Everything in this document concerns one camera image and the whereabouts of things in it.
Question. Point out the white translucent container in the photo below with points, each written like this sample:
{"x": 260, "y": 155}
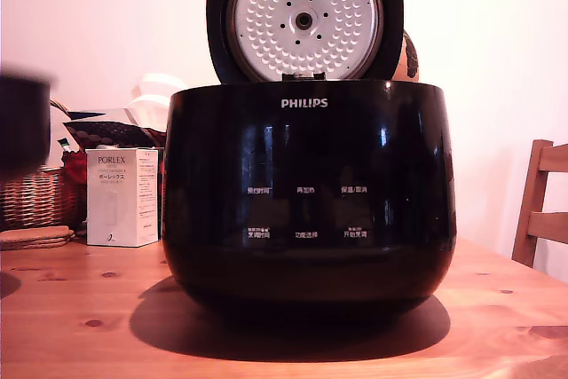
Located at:
{"x": 153, "y": 95}

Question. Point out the cork globe with dark continents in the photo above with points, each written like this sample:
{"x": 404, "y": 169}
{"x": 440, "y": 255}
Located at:
{"x": 410, "y": 57}

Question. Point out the black rice cooker lid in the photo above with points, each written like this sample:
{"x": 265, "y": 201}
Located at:
{"x": 306, "y": 15}

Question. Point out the white Porlex box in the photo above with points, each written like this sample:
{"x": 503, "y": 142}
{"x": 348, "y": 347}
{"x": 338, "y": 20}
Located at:
{"x": 120, "y": 197}

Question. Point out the round cork coaster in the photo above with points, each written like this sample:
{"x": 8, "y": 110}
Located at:
{"x": 31, "y": 232}
{"x": 40, "y": 244}

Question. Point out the wooden chair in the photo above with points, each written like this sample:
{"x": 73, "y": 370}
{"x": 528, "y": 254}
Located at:
{"x": 541, "y": 201}

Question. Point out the white green milk tube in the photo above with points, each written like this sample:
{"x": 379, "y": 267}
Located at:
{"x": 65, "y": 146}

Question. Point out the black Philips rice cooker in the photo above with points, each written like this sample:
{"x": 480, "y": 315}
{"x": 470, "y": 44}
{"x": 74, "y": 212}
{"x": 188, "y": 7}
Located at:
{"x": 310, "y": 201}

